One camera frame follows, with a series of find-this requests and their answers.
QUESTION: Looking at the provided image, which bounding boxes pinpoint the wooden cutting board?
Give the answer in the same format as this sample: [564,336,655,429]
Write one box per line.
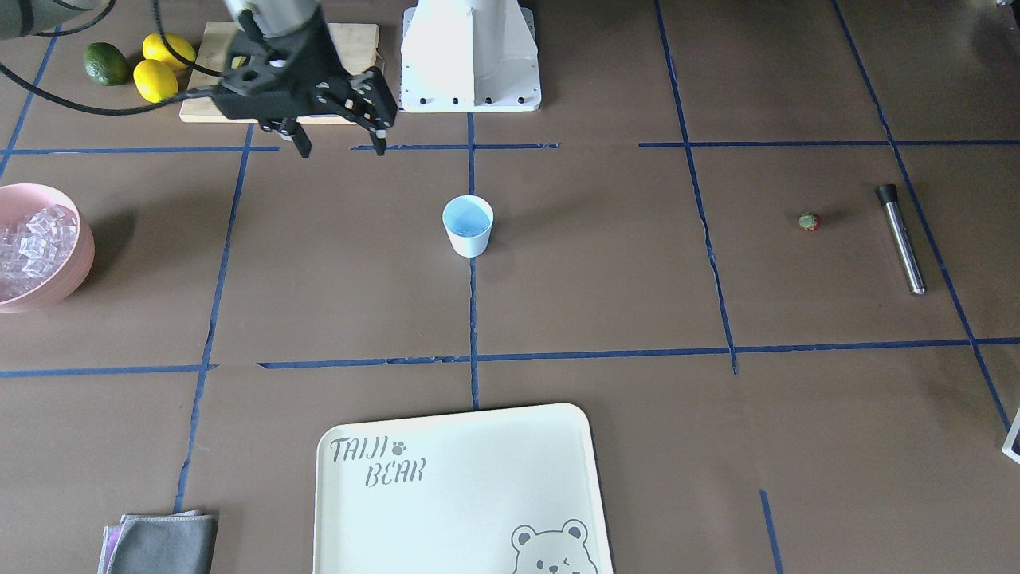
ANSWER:
[179,22,383,124]

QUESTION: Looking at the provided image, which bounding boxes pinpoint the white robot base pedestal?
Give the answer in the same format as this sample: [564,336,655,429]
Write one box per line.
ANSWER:
[398,1,543,113]

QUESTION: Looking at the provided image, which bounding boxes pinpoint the light blue cup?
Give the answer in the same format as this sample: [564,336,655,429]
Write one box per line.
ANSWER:
[441,194,494,258]

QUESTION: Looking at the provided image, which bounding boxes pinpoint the yellow lemon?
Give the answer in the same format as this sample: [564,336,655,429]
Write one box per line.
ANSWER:
[142,33,197,72]
[132,59,179,103]

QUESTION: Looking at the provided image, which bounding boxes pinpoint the green lime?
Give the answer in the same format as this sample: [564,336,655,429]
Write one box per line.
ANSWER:
[83,42,130,86]

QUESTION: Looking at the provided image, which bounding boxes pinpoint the steel muddler with black tip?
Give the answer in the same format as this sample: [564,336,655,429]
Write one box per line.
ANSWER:
[875,184,928,297]

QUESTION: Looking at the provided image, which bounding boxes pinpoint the clear ice cube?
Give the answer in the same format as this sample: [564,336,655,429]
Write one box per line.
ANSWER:
[449,219,489,238]

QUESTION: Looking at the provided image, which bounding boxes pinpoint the cream bear tray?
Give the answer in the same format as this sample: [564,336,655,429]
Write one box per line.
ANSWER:
[311,403,614,573]

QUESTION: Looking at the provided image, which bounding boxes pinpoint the yellow lemon lower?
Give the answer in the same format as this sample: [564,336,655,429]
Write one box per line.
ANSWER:
[132,59,179,103]

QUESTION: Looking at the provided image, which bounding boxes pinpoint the red strawberry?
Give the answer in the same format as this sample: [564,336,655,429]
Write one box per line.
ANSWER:
[797,212,821,232]

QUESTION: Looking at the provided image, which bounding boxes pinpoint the grey folded cloth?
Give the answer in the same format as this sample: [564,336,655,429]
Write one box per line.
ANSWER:
[97,511,218,573]

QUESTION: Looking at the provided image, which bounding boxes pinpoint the clear ice cubes in bowl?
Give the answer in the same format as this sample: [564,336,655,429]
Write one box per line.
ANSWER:
[1,204,80,301]

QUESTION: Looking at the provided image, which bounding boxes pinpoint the yellow lemon upper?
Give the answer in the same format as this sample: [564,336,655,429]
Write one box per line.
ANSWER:
[142,33,197,72]

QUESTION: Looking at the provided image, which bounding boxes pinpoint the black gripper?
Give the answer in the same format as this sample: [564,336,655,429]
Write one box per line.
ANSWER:
[211,68,398,159]

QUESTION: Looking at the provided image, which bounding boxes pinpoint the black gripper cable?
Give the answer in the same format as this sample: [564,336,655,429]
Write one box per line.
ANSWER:
[0,0,224,117]

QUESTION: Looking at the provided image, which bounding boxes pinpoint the pink bowl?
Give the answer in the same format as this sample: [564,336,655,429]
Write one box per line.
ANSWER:
[1,184,95,313]

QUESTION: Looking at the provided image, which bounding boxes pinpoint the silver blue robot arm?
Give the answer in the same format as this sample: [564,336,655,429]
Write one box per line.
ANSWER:
[2,1,398,157]

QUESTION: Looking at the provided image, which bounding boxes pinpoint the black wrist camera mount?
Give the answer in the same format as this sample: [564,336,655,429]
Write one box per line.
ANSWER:
[214,5,352,97]

